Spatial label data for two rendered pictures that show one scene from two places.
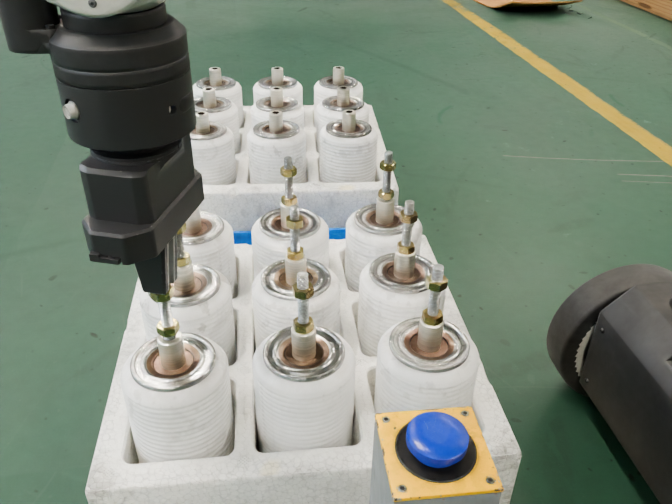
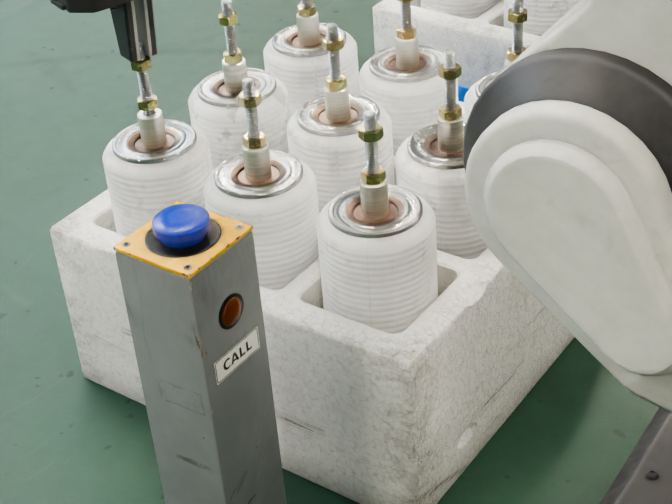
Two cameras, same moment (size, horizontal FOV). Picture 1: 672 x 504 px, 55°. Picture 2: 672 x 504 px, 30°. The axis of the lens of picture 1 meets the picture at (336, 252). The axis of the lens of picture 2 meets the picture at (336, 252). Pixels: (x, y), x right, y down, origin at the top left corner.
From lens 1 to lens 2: 0.69 m
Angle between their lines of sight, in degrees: 37
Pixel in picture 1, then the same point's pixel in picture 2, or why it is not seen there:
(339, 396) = (260, 226)
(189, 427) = (137, 205)
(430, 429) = (178, 213)
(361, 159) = not seen: hidden behind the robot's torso
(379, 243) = not seen: hidden behind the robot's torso
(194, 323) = (217, 125)
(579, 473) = not seen: outside the picture
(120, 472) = (82, 226)
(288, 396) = (210, 203)
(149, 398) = (110, 161)
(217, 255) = (313, 76)
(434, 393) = (337, 255)
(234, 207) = (458, 49)
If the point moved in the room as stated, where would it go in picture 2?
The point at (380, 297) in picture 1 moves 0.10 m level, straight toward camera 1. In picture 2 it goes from (399, 160) to (313, 208)
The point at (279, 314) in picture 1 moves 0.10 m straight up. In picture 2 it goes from (294, 143) to (284, 41)
